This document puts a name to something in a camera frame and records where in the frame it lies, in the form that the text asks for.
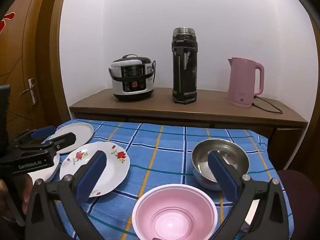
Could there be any white plate with red flowers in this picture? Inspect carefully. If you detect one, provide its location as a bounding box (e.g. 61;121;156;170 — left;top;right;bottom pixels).
59;141;130;197

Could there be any red door decoration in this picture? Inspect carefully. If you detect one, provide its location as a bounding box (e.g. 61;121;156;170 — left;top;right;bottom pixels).
0;12;15;33

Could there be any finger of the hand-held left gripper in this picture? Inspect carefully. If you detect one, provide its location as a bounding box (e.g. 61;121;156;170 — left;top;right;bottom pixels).
19;132;77;155
11;126;55;147

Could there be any white and black rice cooker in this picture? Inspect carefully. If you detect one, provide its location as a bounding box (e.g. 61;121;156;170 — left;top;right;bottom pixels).
108;54;156;102

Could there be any pink plastic bowl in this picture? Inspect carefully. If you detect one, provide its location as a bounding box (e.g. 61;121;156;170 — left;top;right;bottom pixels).
132;184;217;240

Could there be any tall black thermos flask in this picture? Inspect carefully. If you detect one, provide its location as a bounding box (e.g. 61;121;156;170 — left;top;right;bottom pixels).
171;27;198;105

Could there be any person's left hand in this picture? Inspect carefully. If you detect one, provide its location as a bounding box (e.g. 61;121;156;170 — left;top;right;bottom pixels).
0;175;34;220

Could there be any brown wooden cabinet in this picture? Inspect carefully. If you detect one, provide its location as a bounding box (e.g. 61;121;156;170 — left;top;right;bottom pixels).
69;87;309;170

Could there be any stainless steel bowl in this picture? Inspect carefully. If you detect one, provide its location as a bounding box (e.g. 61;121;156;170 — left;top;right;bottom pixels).
191;139;250;183

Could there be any metal door handle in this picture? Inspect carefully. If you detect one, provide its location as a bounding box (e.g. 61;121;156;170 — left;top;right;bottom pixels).
20;78;38;105

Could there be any pink electric kettle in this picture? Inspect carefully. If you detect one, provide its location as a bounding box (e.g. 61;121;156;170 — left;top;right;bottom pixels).
226;57;265;108

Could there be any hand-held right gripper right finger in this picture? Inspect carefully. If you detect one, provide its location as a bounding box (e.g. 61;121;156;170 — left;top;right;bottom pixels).
208;150;288;240

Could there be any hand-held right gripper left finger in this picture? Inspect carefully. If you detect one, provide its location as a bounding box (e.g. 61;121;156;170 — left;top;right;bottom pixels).
25;151;108;240

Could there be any kettle power cable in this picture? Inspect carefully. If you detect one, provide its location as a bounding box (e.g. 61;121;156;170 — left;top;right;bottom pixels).
252;95;283;114

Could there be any blue plaid tablecloth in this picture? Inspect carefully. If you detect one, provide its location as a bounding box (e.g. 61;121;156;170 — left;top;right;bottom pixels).
42;119;294;240

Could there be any plain white plate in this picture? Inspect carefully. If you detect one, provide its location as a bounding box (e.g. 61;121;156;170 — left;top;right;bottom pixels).
48;123;94;155
26;152;60;182

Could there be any wooden door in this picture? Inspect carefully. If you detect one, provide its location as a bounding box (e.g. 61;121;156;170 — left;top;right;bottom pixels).
0;0;70;133

